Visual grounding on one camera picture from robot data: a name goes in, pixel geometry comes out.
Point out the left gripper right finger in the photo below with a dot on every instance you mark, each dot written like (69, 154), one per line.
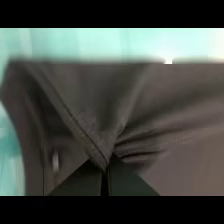
(128, 181)

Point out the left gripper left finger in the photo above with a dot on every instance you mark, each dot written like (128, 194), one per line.
(85, 181)

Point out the brown shirt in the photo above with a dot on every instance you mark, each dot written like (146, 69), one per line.
(133, 106)

